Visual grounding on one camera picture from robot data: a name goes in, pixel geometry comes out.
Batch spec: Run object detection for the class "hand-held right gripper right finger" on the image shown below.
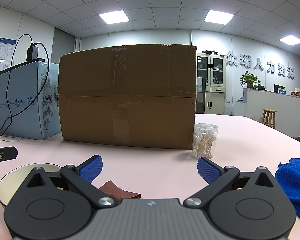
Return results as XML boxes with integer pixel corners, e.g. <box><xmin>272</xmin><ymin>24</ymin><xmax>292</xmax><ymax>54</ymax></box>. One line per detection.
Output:
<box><xmin>182</xmin><ymin>157</ymin><xmax>275</xmax><ymax>208</ymax></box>

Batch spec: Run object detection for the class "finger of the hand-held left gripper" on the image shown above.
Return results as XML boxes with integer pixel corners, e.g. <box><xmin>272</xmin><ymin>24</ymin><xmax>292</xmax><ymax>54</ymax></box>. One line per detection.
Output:
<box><xmin>0</xmin><ymin>146</ymin><xmax>18</xmax><ymax>173</ymax></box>

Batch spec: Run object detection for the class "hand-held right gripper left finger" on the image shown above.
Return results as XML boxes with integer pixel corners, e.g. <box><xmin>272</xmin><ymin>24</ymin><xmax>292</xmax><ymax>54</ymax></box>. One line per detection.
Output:
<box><xmin>27</xmin><ymin>154</ymin><xmax>118</xmax><ymax>208</ymax></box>

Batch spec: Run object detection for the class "dark bowl with cream inside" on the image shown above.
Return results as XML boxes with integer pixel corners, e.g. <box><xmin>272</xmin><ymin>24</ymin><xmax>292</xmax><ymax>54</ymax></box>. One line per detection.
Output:
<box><xmin>0</xmin><ymin>163</ymin><xmax>65</xmax><ymax>208</ymax></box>

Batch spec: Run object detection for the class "brown cloth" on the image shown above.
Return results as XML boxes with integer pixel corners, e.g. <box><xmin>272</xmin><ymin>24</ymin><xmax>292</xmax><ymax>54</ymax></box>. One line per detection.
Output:
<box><xmin>97</xmin><ymin>180</ymin><xmax>142</xmax><ymax>204</ymax></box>

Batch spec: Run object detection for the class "clear jar of cotton swabs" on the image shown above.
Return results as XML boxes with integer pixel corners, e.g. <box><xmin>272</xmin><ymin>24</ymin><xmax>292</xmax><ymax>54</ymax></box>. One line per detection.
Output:
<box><xmin>191</xmin><ymin>123</ymin><xmax>218</xmax><ymax>159</ymax></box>

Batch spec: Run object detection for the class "light blue wrapped package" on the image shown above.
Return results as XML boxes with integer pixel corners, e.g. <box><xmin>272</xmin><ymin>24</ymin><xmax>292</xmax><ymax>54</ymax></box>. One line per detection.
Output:
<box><xmin>0</xmin><ymin>59</ymin><xmax>63</xmax><ymax>140</ymax></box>

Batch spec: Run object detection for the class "wooden stool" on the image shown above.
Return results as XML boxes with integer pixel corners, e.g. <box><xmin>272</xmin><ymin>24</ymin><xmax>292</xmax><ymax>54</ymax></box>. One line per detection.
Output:
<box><xmin>261</xmin><ymin>109</ymin><xmax>277</xmax><ymax>130</ymax></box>

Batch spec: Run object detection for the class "large brown cardboard box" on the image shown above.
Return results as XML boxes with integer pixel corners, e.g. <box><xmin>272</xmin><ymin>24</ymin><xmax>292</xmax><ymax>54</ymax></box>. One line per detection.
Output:
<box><xmin>59</xmin><ymin>44</ymin><xmax>197</xmax><ymax>150</ymax></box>

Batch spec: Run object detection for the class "beige metal cabinet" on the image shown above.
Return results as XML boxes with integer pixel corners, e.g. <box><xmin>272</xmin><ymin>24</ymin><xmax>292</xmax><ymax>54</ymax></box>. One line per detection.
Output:
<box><xmin>195</xmin><ymin>52</ymin><xmax>227</xmax><ymax>115</ymax></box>

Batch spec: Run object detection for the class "blue towel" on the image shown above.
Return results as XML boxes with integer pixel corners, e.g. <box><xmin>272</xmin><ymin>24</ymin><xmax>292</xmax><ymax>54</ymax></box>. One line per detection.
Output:
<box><xmin>275</xmin><ymin>156</ymin><xmax>300</xmax><ymax>224</ymax></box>

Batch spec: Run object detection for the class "black power adapter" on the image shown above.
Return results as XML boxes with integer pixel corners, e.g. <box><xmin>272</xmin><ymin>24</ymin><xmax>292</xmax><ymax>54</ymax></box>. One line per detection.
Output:
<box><xmin>27</xmin><ymin>43</ymin><xmax>38</xmax><ymax>62</ymax></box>

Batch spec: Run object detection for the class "white reception counter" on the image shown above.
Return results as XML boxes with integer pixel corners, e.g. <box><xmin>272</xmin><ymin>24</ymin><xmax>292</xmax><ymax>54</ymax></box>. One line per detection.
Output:
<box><xmin>234</xmin><ymin>87</ymin><xmax>300</xmax><ymax>138</ymax></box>

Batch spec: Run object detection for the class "tall potted green plant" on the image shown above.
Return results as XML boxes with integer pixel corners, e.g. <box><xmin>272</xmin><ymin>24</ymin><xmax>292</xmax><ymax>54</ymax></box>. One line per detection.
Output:
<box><xmin>239</xmin><ymin>71</ymin><xmax>262</xmax><ymax>89</ymax></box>

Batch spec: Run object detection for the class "grey window blind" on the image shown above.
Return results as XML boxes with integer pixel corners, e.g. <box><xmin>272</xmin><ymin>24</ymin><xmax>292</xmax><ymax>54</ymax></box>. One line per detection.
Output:
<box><xmin>52</xmin><ymin>27</ymin><xmax>74</xmax><ymax>64</ymax></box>

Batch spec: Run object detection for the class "ceiling light panel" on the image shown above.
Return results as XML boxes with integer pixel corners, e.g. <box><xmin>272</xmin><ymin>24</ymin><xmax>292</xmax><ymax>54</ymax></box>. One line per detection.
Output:
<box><xmin>204</xmin><ymin>10</ymin><xmax>234</xmax><ymax>25</ymax></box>
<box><xmin>280</xmin><ymin>35</ymin><xmax>300</xmax><ymax>46</ymax></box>
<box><xmin>99</xmin><ymin>10</ymin><xmax>129</xmax><ymax>24</ymax></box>

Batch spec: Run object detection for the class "white cable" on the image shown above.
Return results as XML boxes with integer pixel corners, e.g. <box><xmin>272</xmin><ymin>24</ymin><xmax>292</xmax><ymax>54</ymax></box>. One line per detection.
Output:
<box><xmin>0</xmin><ymin>134</ymin><xmax>22</xmax><ymax>142</ymax></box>

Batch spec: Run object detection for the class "black cable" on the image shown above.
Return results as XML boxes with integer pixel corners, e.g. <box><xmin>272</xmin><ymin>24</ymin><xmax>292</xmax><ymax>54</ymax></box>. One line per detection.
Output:
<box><xmin>0</xmin><ymin>33</ymin><xmax>50</xmax><ymax>137</ymax></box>

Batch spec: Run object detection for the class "wall notice board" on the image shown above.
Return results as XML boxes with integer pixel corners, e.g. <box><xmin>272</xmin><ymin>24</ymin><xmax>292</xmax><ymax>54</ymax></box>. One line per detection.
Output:
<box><xmin>0</xmin><ymin>36</ymin><xmax>17</xmax><ymax>77</ymax></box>

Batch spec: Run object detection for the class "silver wall lettering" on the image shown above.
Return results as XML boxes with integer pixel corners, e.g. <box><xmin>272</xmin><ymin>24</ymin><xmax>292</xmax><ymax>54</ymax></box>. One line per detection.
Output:
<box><xmin>224</xmin><ymin>51</ymin><xmax>296</xmax><ymax>80</ymax></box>

